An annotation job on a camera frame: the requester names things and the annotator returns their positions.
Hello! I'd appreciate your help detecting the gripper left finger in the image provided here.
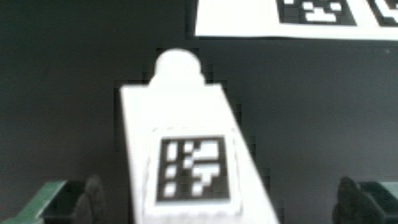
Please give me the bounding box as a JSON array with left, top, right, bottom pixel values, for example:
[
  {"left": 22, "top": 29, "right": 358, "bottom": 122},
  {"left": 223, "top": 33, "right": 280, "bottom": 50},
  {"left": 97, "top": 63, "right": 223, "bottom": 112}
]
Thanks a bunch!
[{"left": 0, "top": 175, "right": 107, "bottom": 224}]

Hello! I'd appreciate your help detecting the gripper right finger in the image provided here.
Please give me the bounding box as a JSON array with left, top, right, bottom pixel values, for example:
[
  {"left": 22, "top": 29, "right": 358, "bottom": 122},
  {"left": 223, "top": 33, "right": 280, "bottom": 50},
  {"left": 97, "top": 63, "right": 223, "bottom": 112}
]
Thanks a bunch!
[{"left": 333, "top": 177, "right": 398, "bottom": 224}]

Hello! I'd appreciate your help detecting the white marker tag sheet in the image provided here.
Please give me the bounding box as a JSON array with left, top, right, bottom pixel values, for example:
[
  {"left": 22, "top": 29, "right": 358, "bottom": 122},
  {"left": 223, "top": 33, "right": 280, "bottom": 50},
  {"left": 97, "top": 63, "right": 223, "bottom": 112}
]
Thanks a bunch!
[{"left": 194, "top": 0, "right": 398, "bottom": 41}]

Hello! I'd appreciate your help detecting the white stool leg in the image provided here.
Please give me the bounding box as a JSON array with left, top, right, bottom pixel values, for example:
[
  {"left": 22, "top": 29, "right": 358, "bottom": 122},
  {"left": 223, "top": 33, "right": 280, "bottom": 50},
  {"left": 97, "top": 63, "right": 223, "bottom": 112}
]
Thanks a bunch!
[{"left": 122, "top": 49, "right": 280, "bottom": 224}]

